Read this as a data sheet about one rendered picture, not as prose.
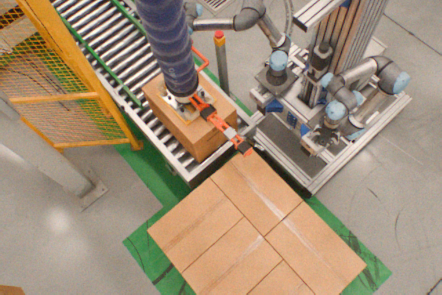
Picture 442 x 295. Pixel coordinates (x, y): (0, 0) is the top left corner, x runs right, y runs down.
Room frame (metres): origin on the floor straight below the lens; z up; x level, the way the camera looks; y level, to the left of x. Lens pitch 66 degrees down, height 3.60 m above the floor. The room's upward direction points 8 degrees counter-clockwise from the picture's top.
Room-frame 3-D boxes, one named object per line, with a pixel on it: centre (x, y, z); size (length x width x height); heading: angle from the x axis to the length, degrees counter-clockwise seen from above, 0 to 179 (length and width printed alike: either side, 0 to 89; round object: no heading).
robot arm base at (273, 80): (1.48, -0.43, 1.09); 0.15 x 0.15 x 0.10
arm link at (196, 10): (1.79, 0.08, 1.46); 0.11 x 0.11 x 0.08; 70
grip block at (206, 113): (1.26, 0.08, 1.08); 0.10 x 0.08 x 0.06; 125
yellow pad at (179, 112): (1.41, 0.30, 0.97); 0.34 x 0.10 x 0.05; 35
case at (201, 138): (1.46, 0.21, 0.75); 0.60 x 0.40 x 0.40; 34
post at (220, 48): (1.91, -0.07, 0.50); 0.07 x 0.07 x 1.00; 34
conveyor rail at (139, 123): (1.95, 0.94, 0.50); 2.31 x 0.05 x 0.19; 34
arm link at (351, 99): (0.90, -0.63, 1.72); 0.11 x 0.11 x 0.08; 30
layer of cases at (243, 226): (0.43, -0.10, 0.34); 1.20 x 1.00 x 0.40; 34
